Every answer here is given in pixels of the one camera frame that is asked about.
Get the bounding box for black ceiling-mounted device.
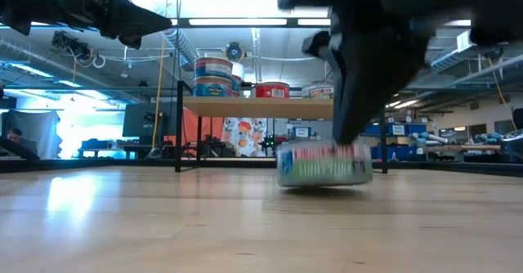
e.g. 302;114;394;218
51;30;92;61

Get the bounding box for dark computer monitor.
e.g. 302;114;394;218
122;103;177;139

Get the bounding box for black overhead frame beam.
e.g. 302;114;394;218
0;17;473;29

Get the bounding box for long silver ventilation duct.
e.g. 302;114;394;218
428;27;523;88

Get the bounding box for green label seafood can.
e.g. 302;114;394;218
276;140;373;188
301;83;334;100

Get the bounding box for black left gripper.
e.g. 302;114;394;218
0;0;172;50

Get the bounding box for grey cloth cover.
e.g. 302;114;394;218
2;109;62;159

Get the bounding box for red partition panel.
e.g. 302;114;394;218
182;109;226;147

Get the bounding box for dark rounded object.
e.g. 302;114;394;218
500;129;523;156

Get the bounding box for person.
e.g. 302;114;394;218
6;128;40;159

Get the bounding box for red label tuna can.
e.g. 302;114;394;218
255;81;290;99

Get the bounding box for blue storage bins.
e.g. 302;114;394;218
369;122;428;137

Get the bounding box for wooden shelf black metal frame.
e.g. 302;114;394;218
174;80;388;175

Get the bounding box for yellow hanging cable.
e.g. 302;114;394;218
151;0;171;150

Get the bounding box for floral patterned cloth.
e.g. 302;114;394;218
220;118;269;158

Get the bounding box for round black lens device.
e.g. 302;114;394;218
224;42;246;63

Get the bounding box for silver flexible duct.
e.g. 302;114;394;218
163;28;201;68

